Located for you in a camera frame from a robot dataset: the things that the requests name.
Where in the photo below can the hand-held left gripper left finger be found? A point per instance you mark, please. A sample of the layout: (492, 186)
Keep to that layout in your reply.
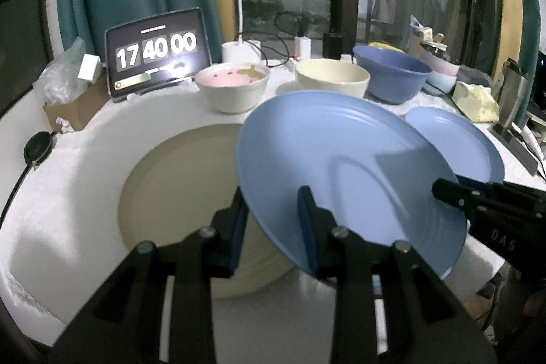
(238, 240)

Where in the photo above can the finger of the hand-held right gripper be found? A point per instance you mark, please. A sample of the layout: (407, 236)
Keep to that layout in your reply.
(452, 193)

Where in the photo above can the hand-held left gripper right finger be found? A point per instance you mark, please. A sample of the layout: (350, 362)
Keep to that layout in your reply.
(305, 227)

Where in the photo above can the small blue plate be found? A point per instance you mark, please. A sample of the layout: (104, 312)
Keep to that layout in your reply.
(460, 142)

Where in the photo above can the beige plate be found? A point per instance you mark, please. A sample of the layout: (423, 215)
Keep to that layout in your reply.
(170, 185)

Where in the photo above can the large blue plate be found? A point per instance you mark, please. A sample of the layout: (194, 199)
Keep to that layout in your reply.
(341, 142)

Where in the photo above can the dark blue bowl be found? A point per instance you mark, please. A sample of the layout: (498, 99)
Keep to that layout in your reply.
(392, 84)

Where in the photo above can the pink strawberry bowl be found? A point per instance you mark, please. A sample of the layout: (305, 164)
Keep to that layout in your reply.
(230, 97)

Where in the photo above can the cream bowl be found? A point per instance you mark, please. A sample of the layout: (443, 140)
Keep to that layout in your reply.
(332, 81)

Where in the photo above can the pale yellow cloth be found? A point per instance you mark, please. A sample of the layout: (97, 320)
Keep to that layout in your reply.
(475, 101)

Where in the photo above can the steel thermos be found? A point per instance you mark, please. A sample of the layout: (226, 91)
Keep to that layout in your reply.
(512, 95)

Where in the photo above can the small pink bowl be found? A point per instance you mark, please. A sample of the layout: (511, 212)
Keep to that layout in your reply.
(443, 63)

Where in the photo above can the small cream box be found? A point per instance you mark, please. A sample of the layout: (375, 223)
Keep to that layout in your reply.
(426, 33)

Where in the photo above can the yellow packet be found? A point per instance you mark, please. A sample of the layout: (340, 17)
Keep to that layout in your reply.
(384, 46)

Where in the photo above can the white charger plug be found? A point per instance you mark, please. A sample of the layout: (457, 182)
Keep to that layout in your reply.
(303, 47)

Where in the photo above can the black power adapter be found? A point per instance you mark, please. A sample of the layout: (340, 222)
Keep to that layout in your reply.
(332, 45)

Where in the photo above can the cardboard box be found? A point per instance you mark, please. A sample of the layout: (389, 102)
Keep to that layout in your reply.
(81, 108)

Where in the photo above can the tablet showing clock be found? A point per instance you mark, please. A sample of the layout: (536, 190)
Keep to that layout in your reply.
(158, 48)

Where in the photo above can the small white box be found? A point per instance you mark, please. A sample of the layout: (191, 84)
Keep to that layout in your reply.
(89, 67)

